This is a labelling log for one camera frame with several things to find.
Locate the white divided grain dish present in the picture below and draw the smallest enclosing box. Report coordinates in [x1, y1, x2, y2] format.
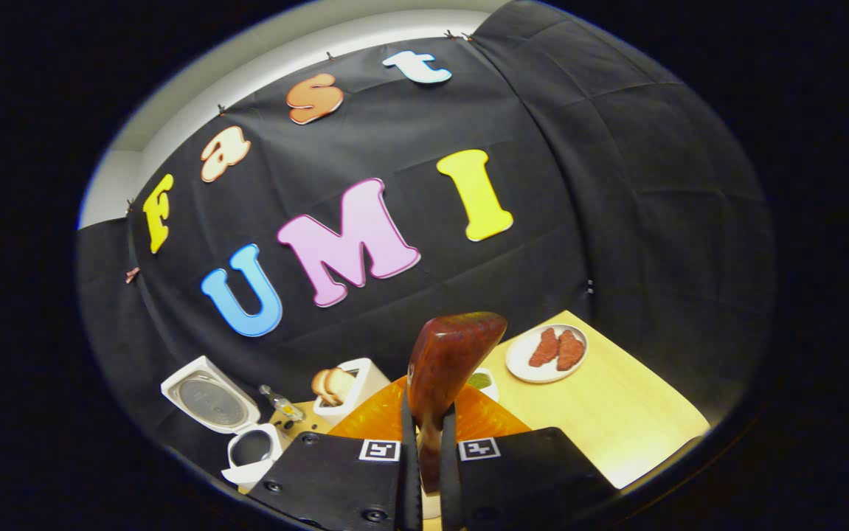
[466, 367, 500, 403]

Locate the brown wooden spoon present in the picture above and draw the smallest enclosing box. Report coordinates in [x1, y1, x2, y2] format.
[406, 311, 508, 495]

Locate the small glass bottle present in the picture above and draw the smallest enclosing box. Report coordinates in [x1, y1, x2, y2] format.
[260, 384, 305, 423]

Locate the toasted bread slice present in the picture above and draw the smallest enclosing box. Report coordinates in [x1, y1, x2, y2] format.
[311, 368, 335, 406]
[327, 367, 356, 403]

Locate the white toaster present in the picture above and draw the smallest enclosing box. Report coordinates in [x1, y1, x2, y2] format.
[312, 358, 392, 425]

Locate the white round plate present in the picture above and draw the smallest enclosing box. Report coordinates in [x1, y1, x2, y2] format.
[505, 324, 589, 384]

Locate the white rice cooker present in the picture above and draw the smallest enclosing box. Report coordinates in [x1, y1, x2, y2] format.
[161, 355, 285, 489]

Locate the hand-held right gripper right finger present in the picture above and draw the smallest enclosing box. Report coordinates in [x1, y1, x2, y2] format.
[439, 383, 617, 531]

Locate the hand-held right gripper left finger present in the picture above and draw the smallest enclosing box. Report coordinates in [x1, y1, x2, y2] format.
[247, 376, 425, 531]

